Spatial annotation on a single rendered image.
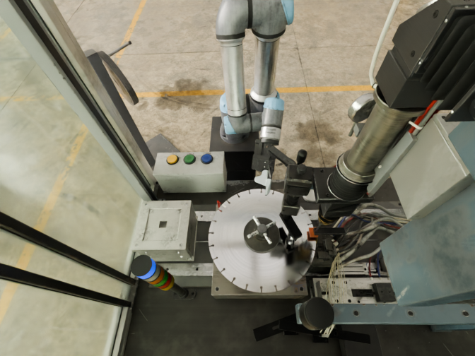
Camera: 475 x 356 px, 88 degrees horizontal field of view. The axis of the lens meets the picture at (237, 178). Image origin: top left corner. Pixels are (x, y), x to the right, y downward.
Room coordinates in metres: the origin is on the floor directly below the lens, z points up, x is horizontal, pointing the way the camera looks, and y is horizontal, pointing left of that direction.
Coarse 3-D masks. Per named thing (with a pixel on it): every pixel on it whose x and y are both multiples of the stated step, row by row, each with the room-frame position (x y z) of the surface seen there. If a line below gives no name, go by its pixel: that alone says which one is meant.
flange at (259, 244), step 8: (248, 224) 0.30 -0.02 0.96; (256, 224) 0.30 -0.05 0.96; (264, 224) 0.29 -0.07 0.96; (248, 232) 0.27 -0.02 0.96; (272, 232) 0.26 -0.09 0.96; (248, 240) 0.25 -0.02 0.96; (256, 240) 0.24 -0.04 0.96; (264, 240) 0.24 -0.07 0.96; (272, 240) 0.24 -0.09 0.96; (256, 248) 0.22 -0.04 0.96; (264, 248) 0.22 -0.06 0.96; (272, 248) 0.22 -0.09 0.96
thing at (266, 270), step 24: (240, 192) 0.42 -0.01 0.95; (264, 192) 0.41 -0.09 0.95; (216, 216) 0.34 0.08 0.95; (240, 216) 0.33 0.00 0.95; (264, 216) 0.32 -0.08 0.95; (216, 240) 0.26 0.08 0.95; (240, 240) 0.25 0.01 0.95; (288, 240) 0.24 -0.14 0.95; (312, 240) 0.23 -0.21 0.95; (216, 264) 0.19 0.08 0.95; (240, 264) 0.18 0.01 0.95; (264, 264) 0.17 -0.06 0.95; (288, 264) 0.17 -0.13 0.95; (264, 288) 0.11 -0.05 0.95
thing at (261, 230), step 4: (256, 220) 0.29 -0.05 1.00; (260, 224) 0.28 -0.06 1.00; (268, 224) 0.28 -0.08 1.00; (272, 224) 0.28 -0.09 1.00; (260, 228) 0.26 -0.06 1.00; (264, 228) 0.26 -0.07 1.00; (252, 232) 0.26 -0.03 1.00; (256, 232) 0.25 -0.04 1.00; (260, 232) 0.25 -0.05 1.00; (264, 232) 0.25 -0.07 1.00; (248, 236) 0.25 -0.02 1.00; (252, 236) 0.25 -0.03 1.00; (264, 236) 0.24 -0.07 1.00; (268, 236) 0.24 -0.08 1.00; (268, 240) 0.23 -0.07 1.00
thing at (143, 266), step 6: (138, 258) 0.16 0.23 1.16; (144, 258) 0.16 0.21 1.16; (150, 258) 0.16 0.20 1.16; (132, 264) 0.15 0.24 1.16; (138, 264) 0.15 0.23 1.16; (144, 264) 0.15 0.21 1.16; (150, 264) 0.14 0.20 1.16; (132, 270) 0.14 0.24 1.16; (138, 270) 0.13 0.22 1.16; (144, 270) 0.13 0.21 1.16; (150, 270) 0.13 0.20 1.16; (138, 276) 0.12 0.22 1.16; (144, 276) 0.12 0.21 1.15; (150, 276) 0.13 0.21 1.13
